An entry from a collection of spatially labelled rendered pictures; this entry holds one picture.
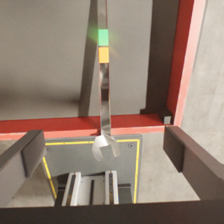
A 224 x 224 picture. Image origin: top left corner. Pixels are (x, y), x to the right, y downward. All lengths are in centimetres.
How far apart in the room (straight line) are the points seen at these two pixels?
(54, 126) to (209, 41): 122
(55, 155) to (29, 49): 98
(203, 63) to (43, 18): 122
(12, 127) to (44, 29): 16
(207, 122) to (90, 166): 105
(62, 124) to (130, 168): 101
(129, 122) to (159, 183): 172
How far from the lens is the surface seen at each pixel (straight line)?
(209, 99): 150
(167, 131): 16
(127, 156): 116
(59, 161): 122
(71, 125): 27
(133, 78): 26
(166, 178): 194
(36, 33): 27
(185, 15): 25
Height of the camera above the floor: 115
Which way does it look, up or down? 62 degrees down
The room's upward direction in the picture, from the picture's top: 176 degrees clockwise
